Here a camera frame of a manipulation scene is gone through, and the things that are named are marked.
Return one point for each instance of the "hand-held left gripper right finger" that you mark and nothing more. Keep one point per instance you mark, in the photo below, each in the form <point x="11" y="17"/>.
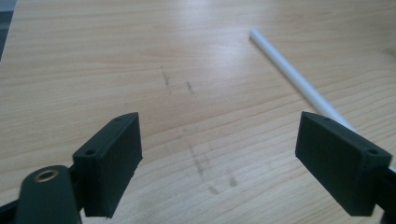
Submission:
<point x="336" y="165"/>

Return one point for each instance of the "white plastic tube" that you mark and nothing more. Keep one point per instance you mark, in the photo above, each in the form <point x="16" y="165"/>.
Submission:
<point x="289" y="70"/>

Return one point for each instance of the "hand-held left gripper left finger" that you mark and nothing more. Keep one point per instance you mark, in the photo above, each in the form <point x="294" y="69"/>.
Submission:
<point x="107" y="168"/>

